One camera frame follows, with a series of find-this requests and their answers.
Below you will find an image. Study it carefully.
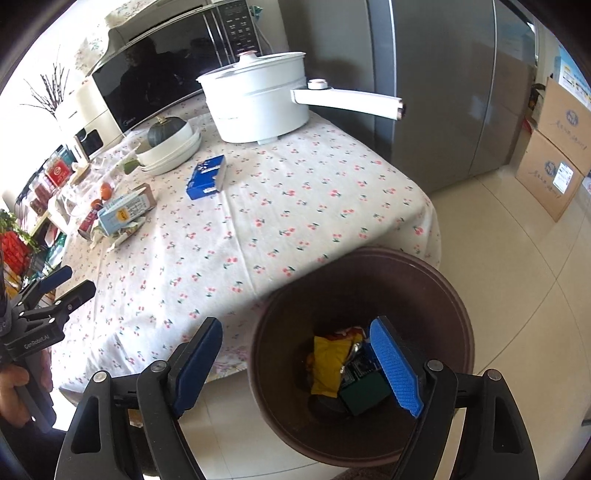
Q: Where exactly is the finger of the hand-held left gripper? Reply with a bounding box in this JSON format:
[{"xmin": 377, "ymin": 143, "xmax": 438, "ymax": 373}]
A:
[
  {"xmin": 21, "ymin": 265, "xmax": 73, "ymax": 309},
  {"xmin": 46, "ymin": 280, "xmax": 97, "ymax": 324}
]

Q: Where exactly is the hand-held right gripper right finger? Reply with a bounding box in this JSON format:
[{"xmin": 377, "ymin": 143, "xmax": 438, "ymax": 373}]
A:
[{"xmin": 368, "ymin": 316, "xmax": 540, "ymax": 480}]

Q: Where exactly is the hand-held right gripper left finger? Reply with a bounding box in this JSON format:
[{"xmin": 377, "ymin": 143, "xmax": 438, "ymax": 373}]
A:
[{"xmin": 54, "ymin": 316, "xmax": 223, "ymax": 480}]

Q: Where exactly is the small blue packet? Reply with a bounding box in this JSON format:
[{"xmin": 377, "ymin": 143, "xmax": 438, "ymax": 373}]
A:
[{"xmin": 345, "ymin": 344, "xmax": 384, "ymax": 384}]

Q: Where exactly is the yellow green sponge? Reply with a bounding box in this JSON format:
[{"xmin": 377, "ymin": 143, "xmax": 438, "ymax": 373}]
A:
[{"xmin": 339, "ymin": 364, "xmax": 392, "ymax": 417}]

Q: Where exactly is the red orange snack wrapper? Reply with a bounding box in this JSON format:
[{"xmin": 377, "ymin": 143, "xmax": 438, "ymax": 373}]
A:
[{"xmin": 330, "ymin": 326, "xmax": 370, "ymax": 345}]

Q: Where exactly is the yellow bag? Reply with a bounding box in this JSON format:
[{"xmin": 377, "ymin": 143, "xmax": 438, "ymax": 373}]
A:
[{"xmin": 310, "ymin": 336, "xmax": 365, "ymax": 397}]

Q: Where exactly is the brown plastic bin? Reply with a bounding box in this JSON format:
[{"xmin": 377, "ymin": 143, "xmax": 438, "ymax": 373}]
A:
[{"xmin": 249, "ymin": 247, "xmax": 476, "ymax": 468}]

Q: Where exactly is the person's left hand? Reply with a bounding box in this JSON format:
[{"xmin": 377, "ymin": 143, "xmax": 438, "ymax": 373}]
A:
[{"xmin": 0, "ymin": 367, "xmax": 30, "ymax": 426}]

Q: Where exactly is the rack of red packets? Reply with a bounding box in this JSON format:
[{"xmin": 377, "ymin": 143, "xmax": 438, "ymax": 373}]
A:
[{"xmin": 0, "ymin": 210, "xmax": 40, "ymax": 278}]

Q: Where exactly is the red can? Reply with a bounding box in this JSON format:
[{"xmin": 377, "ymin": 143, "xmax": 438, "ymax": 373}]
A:
[{"xmin": 78, "ymin": 210, "xmax": 102, "ymax": 240}]

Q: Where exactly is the light blue carton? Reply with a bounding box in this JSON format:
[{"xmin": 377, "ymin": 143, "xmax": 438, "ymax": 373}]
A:
[{"xmin": 97, "ymin": 183, "xmax": 158, "ymax": 238}]

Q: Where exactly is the glass jar with wooden lid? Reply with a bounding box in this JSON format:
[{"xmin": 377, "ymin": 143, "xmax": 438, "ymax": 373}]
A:
[{"xmin": 55, "ymin": 159, "xmax": 116, "ymax": 217}]

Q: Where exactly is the red label jar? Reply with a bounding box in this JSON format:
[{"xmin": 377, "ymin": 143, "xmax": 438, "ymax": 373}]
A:
[{"xmin": 44, "ymin": 152, "xmax": 77, "ymax": 188}]

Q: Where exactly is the cream air fryer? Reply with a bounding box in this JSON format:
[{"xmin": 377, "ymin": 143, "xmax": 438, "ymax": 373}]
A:
[{"xmin": 58, "ymin": 78, "xmax": 125, "ymax": 158}]

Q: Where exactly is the white dish stack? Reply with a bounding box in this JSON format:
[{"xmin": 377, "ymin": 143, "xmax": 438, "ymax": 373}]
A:
[{"xmin": 121, "ymin": 117, "xmax": 202, "ymax": 175}]

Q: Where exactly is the blue tissue pack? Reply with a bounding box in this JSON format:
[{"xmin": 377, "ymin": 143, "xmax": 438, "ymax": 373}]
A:
[{"xmin": 186, "ymin": 156, "xmax": 227, "ymax": 200}]

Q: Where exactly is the floral tablecloth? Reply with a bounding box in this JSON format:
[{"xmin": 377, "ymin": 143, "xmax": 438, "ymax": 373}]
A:
[{"xmin": 48, "ymin": 95, "xmax": 441, "ymax": 407}]

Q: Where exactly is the green pumpkin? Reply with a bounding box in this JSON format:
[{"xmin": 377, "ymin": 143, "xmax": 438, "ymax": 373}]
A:
[{"xmin": 147, "ymin": 116, "xmax": 188, "ymax": 147}]

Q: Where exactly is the dry twig bunch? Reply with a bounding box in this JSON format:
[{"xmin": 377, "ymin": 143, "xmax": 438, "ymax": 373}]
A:
[{"xmin": 21, "ymin": 60, "xmax": 72, "ymax": 121}]

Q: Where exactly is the black microwave oven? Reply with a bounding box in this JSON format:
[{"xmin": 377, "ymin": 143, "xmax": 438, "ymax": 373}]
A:
[{"xmin": 90, "ymin": 0, "xmax": 263, "ymax": 137}]

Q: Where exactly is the cardboard box with white label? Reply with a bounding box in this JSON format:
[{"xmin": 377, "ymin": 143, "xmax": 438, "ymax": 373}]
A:
[{"xmin": 515, "ymin": 129, "xmax": 585, "ymax": 223}]

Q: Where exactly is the white electric pot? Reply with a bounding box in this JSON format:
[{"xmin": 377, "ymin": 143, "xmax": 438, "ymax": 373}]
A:
[{"xmin": 196, "ymin": 51, "xmax": 406, "ymax": 145}]

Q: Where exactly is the grey refrigerator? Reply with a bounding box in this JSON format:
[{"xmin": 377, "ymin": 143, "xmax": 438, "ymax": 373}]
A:
[{"xmin": 295, "ymin": 0, "xmax": 539, "ymax": 195}]

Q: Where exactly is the blue and white box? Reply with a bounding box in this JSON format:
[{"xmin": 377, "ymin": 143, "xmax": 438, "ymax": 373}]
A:
[{"xmin": 556, "ymin": 44, "xmax": 591, "ymax": 104}]

